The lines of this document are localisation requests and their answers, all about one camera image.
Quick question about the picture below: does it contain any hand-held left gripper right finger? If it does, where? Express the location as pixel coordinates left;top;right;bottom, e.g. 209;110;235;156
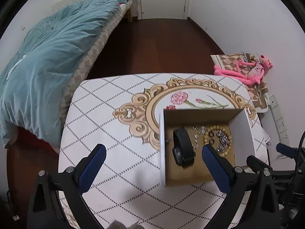
202;144;280;229

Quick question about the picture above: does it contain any silver chain bracelet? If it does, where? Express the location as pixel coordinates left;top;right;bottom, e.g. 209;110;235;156
215;129;230;152

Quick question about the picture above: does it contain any white power strip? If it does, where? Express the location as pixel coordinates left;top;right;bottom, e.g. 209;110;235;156
268;95;290;146

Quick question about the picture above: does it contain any blue duvet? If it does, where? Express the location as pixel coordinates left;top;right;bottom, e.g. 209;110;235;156
0;0;134;149

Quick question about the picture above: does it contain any silver chain necklace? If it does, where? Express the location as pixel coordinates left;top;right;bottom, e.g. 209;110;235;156
191;125;207;149

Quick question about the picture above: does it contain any pink plush toy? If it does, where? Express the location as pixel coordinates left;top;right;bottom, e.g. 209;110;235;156
214;54;273;85

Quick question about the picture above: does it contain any black smart watch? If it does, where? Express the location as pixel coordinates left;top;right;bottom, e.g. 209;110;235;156
173;128;196;167

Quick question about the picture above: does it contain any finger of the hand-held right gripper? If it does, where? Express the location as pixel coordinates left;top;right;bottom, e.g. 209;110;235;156
246;155;274;176
276;143;299;159

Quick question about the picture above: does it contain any patterned white tablecloth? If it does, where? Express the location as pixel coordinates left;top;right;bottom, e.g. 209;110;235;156
58;73;271;229

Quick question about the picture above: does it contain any white cardboard box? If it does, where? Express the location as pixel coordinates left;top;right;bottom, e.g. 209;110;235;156
159;108;257;187

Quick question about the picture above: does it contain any black cable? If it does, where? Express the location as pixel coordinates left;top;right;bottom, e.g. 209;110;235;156
291;130;305;189

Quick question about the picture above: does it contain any wooden bead bracelet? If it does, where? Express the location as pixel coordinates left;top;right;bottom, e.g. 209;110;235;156
203;125;233;158

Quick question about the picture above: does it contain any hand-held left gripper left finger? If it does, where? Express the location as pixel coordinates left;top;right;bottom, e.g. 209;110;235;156
27;144;107;229

